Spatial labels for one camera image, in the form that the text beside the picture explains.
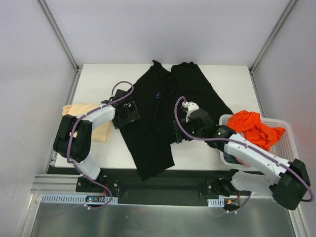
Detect black t shirt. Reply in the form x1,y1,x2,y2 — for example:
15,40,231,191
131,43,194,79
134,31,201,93
120,61,232,180

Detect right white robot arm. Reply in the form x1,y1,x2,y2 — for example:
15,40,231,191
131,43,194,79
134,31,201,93
174,108,315,210

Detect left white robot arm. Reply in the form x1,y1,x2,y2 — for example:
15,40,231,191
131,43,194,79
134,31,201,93
53,101,140,192

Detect folded beige t shirt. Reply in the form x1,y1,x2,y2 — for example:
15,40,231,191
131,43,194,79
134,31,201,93
61,103,113,143

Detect blue garment in basket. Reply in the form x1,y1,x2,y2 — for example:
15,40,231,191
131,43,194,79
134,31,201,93
223,152,238,164

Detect orange t shirt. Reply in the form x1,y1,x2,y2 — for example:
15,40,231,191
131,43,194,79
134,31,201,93
227,110,286,151

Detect pink garment in basket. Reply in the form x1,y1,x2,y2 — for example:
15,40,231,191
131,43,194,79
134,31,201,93
235,157,251,166

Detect white plastic basket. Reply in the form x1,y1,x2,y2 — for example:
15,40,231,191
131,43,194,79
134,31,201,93
219,117,299,172

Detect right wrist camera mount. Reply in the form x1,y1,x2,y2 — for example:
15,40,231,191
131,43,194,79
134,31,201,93
182,101,199,122

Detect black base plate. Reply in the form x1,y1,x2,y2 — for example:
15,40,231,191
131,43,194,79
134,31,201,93
46,165,282,205

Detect right aluminium frame post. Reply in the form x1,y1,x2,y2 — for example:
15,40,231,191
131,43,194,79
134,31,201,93
248,0,298,73

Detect aluminium frame post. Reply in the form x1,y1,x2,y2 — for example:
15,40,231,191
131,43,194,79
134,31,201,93
248,0,298,73
37,0,83,73

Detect left aluminium frame post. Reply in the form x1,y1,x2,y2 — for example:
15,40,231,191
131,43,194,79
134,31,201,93
37,0,83,73

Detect right slotted cable duct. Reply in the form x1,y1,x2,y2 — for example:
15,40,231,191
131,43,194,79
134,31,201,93
207,198,225,208

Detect slotted cable duct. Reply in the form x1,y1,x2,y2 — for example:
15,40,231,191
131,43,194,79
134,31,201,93
41,194,119,205
207,198,225,208

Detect aluminium front rail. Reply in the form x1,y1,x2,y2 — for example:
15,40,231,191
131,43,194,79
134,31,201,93
30,173,297,198

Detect left slotted cable duct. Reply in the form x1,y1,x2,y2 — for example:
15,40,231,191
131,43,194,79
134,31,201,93
41,194,119,205

